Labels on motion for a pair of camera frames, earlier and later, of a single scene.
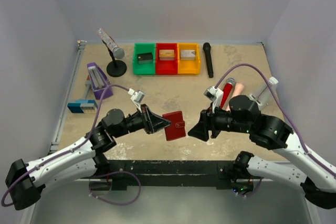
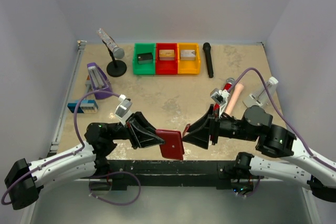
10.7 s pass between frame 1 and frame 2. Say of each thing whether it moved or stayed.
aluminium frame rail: stayed
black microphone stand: stayed
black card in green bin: stayed
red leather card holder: moved
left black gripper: moved
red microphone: stayed
